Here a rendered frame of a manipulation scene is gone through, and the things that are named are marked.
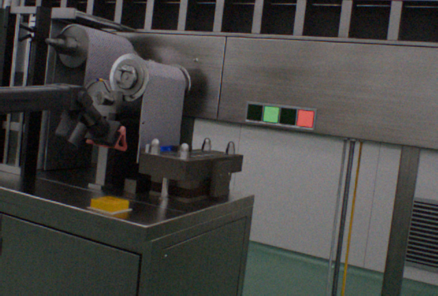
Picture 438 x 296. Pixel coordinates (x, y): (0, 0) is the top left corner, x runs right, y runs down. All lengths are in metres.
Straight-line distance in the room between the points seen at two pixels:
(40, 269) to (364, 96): 1.08
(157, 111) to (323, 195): 2.64
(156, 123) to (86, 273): 0.53
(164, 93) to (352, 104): 0.60
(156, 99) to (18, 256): 0.61
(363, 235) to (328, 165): 0.60
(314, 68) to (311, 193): 2.52
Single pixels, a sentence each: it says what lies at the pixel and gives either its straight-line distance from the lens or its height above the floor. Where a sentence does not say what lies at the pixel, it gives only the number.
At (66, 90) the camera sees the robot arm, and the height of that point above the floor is 1.19.
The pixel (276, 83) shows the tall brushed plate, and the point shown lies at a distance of 1.66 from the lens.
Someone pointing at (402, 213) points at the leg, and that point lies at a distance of 1.75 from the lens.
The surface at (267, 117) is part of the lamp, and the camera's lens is 1.66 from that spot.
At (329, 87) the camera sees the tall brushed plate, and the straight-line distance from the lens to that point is 1.61.
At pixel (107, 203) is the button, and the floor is 0.92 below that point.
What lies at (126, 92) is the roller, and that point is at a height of 1.20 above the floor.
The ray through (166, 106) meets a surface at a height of 1.17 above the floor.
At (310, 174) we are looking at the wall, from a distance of 4.06.
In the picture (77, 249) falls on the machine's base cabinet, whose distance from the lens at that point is 1.35.
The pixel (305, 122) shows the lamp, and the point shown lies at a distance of 1.61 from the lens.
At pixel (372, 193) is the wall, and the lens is 3.96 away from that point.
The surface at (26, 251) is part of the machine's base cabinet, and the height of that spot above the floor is 0.73.
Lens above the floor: 1.20
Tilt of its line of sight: 3 degrees down
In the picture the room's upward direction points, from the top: 7 degrees clockwise
